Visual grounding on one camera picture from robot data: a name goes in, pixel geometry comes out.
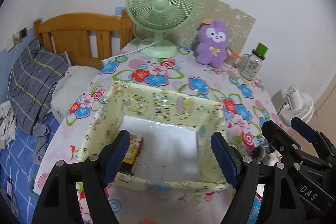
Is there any glass jar with green lid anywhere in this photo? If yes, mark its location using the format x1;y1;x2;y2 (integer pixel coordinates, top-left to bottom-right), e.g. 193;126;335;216
238;42;269;81

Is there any grey blue garment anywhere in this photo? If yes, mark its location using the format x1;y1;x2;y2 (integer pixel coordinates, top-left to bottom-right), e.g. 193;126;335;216
33;121;57;165

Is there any white pillow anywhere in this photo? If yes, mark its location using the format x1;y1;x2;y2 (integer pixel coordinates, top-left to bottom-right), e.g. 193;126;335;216
51;65;102;123

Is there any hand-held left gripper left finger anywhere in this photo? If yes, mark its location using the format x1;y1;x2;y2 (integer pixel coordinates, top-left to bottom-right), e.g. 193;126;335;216
31;130;132;224

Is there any green desk fan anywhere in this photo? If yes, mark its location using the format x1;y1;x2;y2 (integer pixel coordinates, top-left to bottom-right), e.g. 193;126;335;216
125;0;195;59

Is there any yellow fabric storage box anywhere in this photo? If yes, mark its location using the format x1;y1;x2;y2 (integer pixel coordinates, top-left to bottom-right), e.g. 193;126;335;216
79;81;230;192

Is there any phone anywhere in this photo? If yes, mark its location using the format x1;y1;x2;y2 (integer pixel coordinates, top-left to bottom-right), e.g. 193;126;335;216
5;178;14;204

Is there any purple plush toy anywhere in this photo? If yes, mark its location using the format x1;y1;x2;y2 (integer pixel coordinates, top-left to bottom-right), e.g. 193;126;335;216
196;20;232;68

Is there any grey plaid pillow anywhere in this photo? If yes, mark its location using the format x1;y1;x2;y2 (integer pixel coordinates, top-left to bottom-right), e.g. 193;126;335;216
8;39;71;134

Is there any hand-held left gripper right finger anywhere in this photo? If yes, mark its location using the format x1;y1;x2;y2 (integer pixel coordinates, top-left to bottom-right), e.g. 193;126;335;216
211;132;305;224

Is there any small colourful box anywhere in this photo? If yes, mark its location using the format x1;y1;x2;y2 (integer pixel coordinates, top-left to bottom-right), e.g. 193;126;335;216
119;133;144;175

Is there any wooden headboard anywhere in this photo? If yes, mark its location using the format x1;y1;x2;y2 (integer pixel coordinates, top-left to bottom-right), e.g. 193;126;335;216
34;9;135;69

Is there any beige wall sticker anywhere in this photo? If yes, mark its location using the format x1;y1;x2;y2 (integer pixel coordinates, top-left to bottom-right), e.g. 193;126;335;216
175;0;257;57

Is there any blue checkered bedsheet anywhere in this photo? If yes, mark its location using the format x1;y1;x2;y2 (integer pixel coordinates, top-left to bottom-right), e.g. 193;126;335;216
0;116;61;217

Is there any floral tablecloth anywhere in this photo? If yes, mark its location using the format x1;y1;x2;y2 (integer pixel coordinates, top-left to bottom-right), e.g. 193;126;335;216
33;39;283;224

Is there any white crumpled cloth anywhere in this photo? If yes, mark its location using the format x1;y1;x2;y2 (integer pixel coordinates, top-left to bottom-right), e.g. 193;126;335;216
0;102;17;150

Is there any white fan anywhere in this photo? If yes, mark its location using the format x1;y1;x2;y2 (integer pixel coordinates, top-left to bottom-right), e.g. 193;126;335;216
280;85;314;128

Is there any toothpick holder with orange lid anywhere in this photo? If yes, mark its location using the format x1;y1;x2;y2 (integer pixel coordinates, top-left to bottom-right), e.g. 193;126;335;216
224;48;242;67

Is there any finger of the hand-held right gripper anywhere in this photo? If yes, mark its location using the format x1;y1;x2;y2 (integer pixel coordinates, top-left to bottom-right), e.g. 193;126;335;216
290;117;336;161
261;120;302;161

